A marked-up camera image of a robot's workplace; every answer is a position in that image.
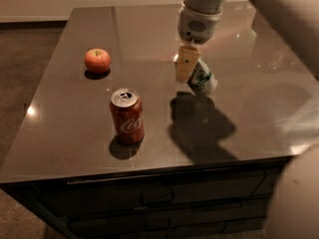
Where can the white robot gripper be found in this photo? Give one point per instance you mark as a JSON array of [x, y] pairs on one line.
[[196, 28]]

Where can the red Coca-Cola can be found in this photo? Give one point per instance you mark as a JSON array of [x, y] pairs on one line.
[[127, 112]]

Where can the red apple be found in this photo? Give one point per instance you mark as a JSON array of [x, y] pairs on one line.
[[97, 61]]

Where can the white green 7up can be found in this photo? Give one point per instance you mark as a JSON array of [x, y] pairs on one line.
[[202, 81]]

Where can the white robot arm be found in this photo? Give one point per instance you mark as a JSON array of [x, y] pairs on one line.
[[293, 212]]

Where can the dark cabinet with drawers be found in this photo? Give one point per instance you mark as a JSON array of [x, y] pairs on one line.
[[227, 198]]

